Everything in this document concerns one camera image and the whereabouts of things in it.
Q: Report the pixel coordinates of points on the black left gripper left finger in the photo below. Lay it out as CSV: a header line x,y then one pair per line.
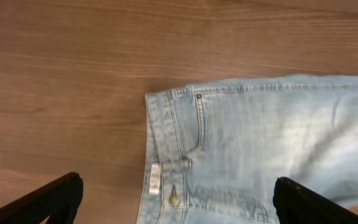
x,y
56,202

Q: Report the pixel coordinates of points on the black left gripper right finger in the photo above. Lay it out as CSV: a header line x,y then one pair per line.
x,y
296,204

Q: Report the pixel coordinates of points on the light blue denim shorts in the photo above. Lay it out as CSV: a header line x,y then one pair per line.
x,y
215,150

